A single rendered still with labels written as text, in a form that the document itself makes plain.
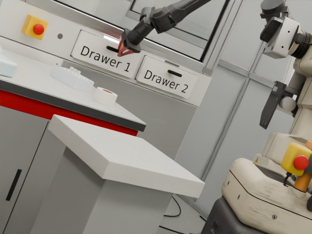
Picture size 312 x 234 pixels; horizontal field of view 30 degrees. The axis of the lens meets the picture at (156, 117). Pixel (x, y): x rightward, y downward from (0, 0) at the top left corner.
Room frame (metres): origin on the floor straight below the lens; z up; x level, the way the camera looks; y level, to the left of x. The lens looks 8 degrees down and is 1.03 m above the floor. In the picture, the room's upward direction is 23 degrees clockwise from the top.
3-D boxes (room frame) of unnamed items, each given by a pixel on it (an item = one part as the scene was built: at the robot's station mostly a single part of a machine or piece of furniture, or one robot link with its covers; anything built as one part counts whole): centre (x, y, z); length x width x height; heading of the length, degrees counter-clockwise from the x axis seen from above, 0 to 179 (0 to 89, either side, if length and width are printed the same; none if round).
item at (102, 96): (1.84, 0.17, 0.78); 0.07 x 0.07 x 0.04
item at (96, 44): (2.35, 0.28, 0.87); 0.29 x 0.02 x 0.11; 125
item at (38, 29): (2.11, 0.52, 0.88); 0.04 x 0.03 x 0.04; 125
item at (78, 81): (1.95, 0.31, 0.78); 0.12 x 0.08 x 0.04; 55
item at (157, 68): (2.53, 0.02, 0.87); 0.29 x 0.02 x 0.11; 125
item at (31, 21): (2.14, 0.54, 0.88); 0.07 x 0.05 x 0.07; 125
